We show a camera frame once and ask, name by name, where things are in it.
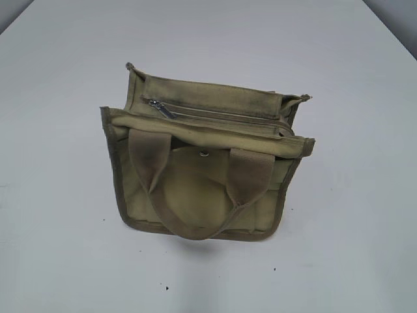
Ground yellow canvas tote bag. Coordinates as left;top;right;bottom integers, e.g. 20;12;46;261
100;63;315;241

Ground metal zipper pull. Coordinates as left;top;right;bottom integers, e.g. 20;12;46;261
158;101;176;119

